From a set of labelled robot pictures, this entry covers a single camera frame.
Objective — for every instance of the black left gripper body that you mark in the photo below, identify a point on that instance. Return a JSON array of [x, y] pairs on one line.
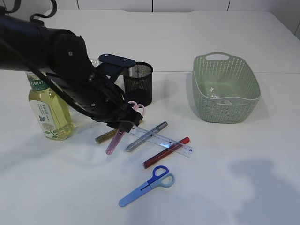
[[98, 98]]

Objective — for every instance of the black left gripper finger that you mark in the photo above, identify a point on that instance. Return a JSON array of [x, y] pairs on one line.
[[123, 126], [134, 116]]

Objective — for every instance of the pink scissors with cover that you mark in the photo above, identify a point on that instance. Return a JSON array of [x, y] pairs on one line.
[[119, 134]]

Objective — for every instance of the yellow tea drink bottle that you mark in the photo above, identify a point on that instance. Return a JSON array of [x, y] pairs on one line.
[[50, 110]]

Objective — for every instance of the clear plastic ruler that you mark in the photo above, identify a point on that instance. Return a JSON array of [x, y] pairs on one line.
[[163, 141]]

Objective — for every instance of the blue scissors with cover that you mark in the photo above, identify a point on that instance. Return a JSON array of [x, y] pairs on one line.
[[161, 177]]

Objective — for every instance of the clear plastic sheet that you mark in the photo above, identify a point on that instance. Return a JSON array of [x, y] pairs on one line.
[[220, 92]]

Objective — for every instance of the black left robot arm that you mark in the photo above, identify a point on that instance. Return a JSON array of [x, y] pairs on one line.
[[59, 58]]

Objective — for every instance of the silver glitter pen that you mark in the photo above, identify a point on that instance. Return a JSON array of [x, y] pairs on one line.
[[145, 137]]

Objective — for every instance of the gold glitter pen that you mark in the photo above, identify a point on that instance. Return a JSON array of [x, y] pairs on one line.
[[108, 135]]

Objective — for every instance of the black mesh pen holder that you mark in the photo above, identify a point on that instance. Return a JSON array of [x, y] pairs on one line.
[[138, 83]]

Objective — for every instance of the green wavy glass plate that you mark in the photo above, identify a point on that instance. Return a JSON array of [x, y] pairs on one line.
[[95, 62]]

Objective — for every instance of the red glitter pen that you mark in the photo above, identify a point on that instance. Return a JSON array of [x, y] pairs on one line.
[[146, 164]]

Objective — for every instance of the green plastic woven basket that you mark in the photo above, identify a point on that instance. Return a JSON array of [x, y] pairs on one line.
[[221, 68]]

